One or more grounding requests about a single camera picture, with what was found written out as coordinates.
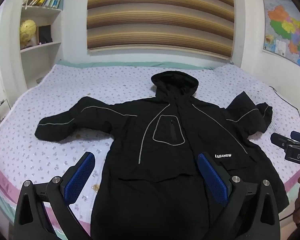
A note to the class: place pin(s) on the teal bed sheet edge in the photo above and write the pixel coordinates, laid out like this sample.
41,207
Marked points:
102,64

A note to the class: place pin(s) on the black hooded jacket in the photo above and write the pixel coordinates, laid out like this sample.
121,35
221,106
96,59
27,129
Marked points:
165,160

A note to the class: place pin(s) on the black box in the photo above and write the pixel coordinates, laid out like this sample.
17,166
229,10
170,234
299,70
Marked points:
44,33

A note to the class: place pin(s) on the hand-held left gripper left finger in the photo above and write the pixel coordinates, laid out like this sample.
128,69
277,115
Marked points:
80,176

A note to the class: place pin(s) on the colourful wall map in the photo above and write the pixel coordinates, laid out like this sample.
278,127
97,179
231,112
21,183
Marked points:
287,27

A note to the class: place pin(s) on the white bookshelf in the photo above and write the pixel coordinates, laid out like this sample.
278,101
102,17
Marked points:
47,55

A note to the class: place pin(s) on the yellow globe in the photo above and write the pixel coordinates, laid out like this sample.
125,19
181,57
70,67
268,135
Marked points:
27,31

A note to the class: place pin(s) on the small grey object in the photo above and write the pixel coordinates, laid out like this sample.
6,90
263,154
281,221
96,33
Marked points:
39,80

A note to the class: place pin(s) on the bed with floral sheet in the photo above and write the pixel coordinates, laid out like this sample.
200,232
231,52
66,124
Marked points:
65,97

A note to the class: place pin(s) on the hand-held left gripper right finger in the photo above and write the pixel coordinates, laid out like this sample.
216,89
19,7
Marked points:
212,177

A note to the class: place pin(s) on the striped brown window blind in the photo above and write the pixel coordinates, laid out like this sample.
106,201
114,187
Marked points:
160,17

